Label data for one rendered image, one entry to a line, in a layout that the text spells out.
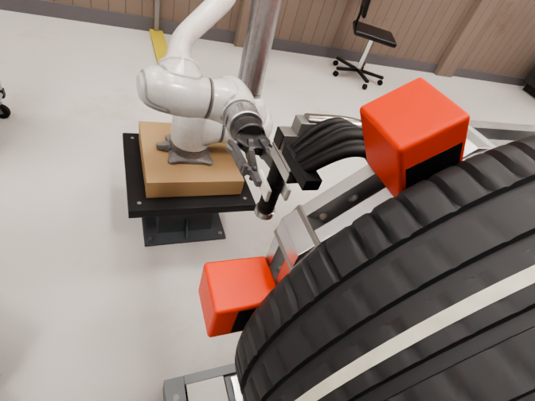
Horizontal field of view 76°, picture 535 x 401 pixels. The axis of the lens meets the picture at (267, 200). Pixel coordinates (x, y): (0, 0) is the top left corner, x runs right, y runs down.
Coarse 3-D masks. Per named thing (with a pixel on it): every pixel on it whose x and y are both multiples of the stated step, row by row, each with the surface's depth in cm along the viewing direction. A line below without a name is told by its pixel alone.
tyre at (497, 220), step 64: (448, 192) 29; (512, 192) 28; (320, 256) 33; (384, 256) 30; (448, 256) 26; (512, 256) 25; (256, 320) 38; (320, 320) 30; (384, 320) 27; (512, 320) 23; (256, 384) 37; (384, 384) 26; (448, 384) 23; (512, 384) 21
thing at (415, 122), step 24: (384, 96) 34; (408, 96) 33; (432, 96) 32; (384, 120) 32; (408, 120) 31; (432, 120) 30; (456, 120) 29; (384, 144) 32; (408, 144) 30; (432, 144) 30; (456, 144) 31; (384, 168) 35; (408, 168) 32; (432, 168) 33
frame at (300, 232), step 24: (480, 144) 36; (504, 144) 38; (336, 192) 41; (360, 192) 42; (384, 192) 38; (288, 216) 43; (312, 216) 42; (336, 216) 44; (288, 240) 42; (312, 240) 40; (288, 264) 42
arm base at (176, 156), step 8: (168, 136) 143; (160, 144) 136; (168, 144) 137; (168, 152) 138; (176, 152) 135; (184, 152) 134; (192, 152) 135; (200, 152) 136; (208, 152) 143; (168, 160) 134; (176, 160) 135; (184, 160) 136; (192, 160) 137; (200, 160) 138; (208, 160) 140
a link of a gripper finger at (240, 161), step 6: (228, 144) 75; (234, 144) 74; (228, 150) 76; (234, 150) 73; (240, 150) 73; (234, 156) 74; (240, 156) 72; (240, 162) 71; (246, 162) 71; (240, 168) 71; (246, 168) 70
